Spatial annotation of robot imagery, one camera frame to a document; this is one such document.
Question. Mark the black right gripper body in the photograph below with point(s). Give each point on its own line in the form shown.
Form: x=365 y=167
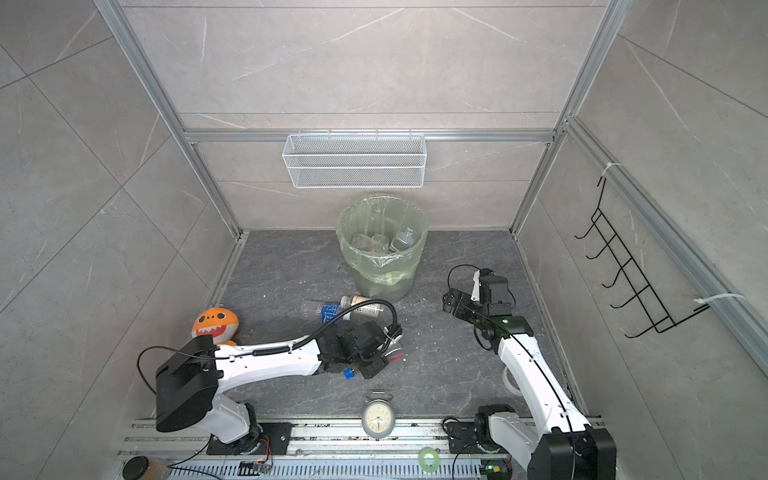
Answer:
x=469 y=308

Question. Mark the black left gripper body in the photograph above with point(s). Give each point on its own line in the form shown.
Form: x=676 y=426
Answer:
x=374 y=364

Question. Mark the crushed blue label bottle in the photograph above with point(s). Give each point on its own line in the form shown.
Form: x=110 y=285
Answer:
x=322 y=311

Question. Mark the green cap clear bottle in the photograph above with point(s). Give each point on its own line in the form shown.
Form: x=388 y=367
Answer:
x=377 y=244

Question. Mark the blue cap red bottle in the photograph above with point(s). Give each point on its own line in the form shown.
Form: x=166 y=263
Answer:
x=370 y=370

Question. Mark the green blue label bottle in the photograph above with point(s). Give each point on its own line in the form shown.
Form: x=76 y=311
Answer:
x=405 y=239

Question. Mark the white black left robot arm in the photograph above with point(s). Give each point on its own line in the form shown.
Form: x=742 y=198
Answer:
x=191 y=387

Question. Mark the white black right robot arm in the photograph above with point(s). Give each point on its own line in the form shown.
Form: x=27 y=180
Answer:
x=562 y=443

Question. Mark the green lined trash bin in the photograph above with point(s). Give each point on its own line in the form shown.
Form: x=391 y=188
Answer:
x=392 y=275

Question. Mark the round analog clock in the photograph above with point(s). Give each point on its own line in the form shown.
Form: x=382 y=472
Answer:
x=378 y=418

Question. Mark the beige masking tape roll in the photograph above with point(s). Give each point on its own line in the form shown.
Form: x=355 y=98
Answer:
x=510 y=382

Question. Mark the green tape roll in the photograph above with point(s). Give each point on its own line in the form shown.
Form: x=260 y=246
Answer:
x=429 y=460

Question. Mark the orange shark plush toy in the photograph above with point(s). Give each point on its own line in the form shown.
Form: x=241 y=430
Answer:
x=219 y=323

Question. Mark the black round disc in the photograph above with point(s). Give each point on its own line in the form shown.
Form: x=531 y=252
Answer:
x=137 y=468

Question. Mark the black wire hook rack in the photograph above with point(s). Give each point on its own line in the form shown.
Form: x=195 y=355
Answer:
x=629 y=272

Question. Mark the white wire mesh basket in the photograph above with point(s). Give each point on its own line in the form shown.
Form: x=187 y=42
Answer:
x=355 y=161

